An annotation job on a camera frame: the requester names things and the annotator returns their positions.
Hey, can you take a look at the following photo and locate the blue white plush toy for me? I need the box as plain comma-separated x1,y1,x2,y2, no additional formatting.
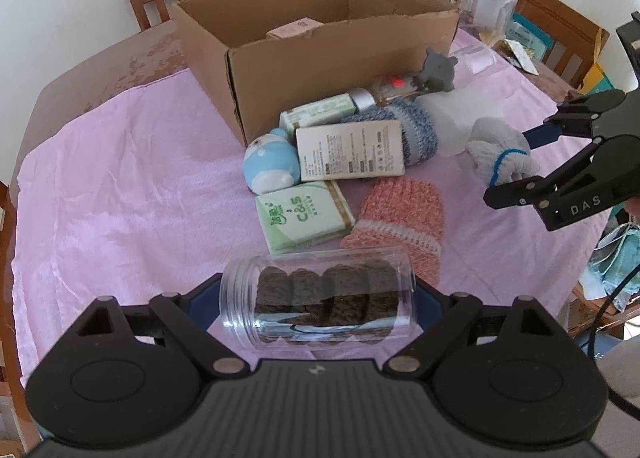
243,128,302,196

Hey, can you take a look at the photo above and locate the black cable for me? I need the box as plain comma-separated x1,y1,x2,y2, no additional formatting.
582,263,640,416

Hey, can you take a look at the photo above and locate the pink carton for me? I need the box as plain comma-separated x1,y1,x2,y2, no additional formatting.
266,18,323,41

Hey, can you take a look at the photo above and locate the cream cardboard carton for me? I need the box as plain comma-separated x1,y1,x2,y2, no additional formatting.
295,120,407,183

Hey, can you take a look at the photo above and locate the white glove blue cuff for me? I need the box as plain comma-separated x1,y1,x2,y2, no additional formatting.
465,117,542,189

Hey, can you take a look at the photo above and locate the green white slim box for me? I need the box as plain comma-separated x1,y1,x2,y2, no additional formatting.
279,93,357,141

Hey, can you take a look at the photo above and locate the green tissue pack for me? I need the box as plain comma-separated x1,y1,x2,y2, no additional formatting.
255,181,357,255

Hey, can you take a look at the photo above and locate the grey plush toy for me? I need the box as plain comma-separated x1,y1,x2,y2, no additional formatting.
417,49,459,92

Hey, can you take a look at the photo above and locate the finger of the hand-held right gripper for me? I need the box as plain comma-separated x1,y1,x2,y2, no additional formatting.
522,89,628,151
484,135,621,232

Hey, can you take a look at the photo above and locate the teal booklet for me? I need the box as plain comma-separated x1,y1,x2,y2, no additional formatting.
504,13,556,59

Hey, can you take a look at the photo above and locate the brown cardboard box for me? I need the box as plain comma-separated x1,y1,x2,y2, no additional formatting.
170,0,461,148

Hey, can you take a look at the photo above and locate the clear plastic cookie jar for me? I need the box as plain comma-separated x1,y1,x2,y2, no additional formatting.
219,245,417,351

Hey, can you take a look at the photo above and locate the pink tablecloth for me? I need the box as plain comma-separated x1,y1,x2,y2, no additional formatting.
11,30,613,379

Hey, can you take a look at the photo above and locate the yellow snack packet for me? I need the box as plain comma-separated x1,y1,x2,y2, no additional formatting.
500,40,540,75

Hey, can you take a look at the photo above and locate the pink knitted hat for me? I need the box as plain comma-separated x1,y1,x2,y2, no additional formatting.
340,177,447,289

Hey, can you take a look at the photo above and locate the grey cloth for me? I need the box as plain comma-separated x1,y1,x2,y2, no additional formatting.
595,338,640,419

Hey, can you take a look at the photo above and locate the teal cloth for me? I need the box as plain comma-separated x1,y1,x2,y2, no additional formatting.
586,222,640,311

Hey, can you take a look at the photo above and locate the clear jar black lid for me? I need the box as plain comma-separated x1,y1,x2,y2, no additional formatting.
460,0,517,35

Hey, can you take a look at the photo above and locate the yellow green bag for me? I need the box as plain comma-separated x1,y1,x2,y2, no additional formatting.
575,28,617,95

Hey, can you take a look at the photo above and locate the translucent white plastic pack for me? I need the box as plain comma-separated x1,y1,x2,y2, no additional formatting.
415,90,501,159

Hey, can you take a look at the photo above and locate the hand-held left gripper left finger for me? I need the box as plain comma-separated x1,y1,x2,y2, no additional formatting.
75,274,246,375

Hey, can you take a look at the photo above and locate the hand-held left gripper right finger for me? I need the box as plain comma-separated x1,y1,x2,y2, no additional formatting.
382,280,558,374

